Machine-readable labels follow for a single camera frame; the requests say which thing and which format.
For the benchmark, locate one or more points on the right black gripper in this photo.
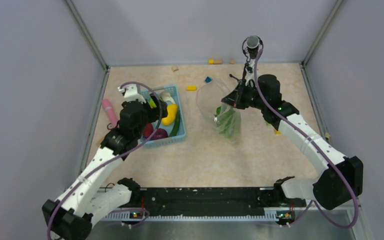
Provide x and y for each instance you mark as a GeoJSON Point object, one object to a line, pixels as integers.
{"type": "Point", "coordinates": [235, 98]}

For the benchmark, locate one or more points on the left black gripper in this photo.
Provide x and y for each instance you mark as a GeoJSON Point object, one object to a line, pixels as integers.
{"type": "Point", "coordinates": [155, 111]}

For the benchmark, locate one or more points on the clear zip top bag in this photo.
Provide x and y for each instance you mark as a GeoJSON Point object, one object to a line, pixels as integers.
{"type": "Point", "coordinates": [208, 98]}

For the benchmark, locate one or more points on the green lettuce toy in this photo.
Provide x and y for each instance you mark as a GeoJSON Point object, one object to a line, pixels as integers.
{"type": "Point", "coordinates": [227, 122]}

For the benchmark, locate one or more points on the yellow mango toy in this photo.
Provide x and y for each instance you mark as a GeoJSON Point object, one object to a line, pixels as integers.
{"type": "Point", "coordinates": [172, 110]}

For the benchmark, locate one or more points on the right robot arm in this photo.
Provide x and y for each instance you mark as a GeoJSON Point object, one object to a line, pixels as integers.
{"type": "Point", "coordinates": [340, 177]}

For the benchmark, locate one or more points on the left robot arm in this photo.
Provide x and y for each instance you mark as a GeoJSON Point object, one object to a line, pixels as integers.
{"type": "Point", "coordinates": [75, 212]}

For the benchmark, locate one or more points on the red fruit toy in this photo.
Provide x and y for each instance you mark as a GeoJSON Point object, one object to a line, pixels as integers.
{"type": "Point", "coordinates": [148, 130]}

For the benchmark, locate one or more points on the blue plastic basket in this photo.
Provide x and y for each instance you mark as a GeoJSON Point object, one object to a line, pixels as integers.
{"type": "Point", "coordinates": [181, 135]}

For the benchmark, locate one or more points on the blue square block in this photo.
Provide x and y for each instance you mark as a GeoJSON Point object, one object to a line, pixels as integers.
{"type": "Point", "coordinates": [208, 79]}

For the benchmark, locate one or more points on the green cucumber toy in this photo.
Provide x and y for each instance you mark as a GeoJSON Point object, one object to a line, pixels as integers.
{"type": "Point", "coordinates": [176, 126]}

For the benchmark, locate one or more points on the pink cylinder toy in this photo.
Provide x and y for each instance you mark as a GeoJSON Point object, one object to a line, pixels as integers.
{"type": "Point", "coordinates": [109, 109]}

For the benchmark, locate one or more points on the yellow wooden cylinder block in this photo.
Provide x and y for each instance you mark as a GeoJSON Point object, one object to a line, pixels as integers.
{"type": "Point", "coordinates": [215, 61]}

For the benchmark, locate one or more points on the yellow block on table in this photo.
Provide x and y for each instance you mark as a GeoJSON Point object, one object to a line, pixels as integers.
{"type": "Point", "coordinates": [191, 88]}

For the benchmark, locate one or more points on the black microphone on tripod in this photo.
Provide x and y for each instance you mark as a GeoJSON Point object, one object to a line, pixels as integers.
{"type": "Point", "coordinates": [250, 48]}

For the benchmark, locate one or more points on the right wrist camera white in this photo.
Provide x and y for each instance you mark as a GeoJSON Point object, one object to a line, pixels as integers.
{"type": "Point", "coordinates": [249, 77]}

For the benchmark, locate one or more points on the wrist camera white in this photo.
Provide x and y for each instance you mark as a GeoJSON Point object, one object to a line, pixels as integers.
{"type": "Point", "coordinates": [131, 92]}
{"type": "Point", "coordinates": [249, 77]}

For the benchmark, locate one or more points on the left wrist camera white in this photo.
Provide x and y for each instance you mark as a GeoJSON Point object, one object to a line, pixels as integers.
{"type": "Point", "coordinates": [131, 92]}

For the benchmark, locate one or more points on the wooden block near wall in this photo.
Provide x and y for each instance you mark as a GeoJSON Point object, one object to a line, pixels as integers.
{"type": "Point", "coordinates": [174, 68]}

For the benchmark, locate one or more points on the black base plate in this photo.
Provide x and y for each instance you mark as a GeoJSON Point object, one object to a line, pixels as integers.
{"type": "Point", "coordinates": [210, 201]}

